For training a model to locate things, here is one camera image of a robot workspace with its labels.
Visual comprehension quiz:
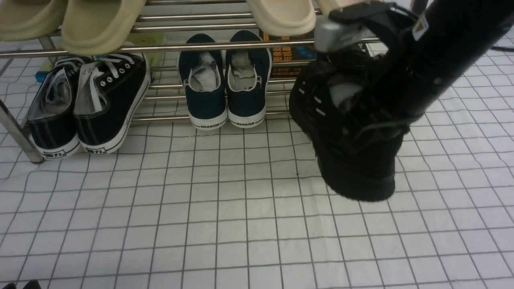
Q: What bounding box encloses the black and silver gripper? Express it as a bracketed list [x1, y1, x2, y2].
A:
[314, 1, 418, 53]

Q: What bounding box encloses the black knit sneaker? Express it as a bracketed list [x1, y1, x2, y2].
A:
[289, 44, 412, 202]

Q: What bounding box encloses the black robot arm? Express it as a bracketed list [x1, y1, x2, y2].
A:
[314, 0, 513, 121]

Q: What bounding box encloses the dark printed box behind rack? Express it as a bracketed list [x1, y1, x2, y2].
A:
[259, 29, 317, 78]

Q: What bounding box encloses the silver metal shoe rack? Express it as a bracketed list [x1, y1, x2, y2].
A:
[1, 0, 382, 164]

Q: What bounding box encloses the green box behind rack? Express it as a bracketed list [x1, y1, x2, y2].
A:
[124, 32, 167, 68]

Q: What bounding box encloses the blue object behind rack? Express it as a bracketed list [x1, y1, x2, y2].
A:
[35, 71, 49, 83]

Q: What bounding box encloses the beige slipper right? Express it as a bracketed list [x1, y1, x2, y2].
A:
[316, 0, 363, 15]

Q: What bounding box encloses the beige slipper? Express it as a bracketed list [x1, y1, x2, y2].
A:
[316, 0, 363, 15]
[246, 0, 316, 37]

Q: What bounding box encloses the navy Warrior sneaker right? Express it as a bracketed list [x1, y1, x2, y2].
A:
[224, 47, 272, 128]

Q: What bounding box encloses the navy warrior sneaker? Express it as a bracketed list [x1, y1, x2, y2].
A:
[224, 47, 272, 128]
[177, 51, 228, 130]

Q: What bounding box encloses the navy Warrior sneaker left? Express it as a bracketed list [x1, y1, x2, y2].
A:
[177, 51, 228, 130]

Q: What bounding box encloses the black canvas sneaker right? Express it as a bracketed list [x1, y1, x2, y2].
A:
[73, 53, 151, 155]

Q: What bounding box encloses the black canvas sneaker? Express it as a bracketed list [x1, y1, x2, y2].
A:
[73, 53, 151, 155]
[27, 56, 94, 160]

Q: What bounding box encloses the white grid-pattern floor cloth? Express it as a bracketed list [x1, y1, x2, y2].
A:
[0, 51, 514, 289]

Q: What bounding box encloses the olive green slipper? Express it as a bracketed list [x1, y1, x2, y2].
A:
[61, 0, 147, 55]
[0, 0, 68, 42]

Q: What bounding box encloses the black canvas sneaker left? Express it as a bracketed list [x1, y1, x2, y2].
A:
[27, 56, 94, 160]

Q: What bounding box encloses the olive green slipper far left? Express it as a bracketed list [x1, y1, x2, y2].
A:
[0, 0, 68, 42]

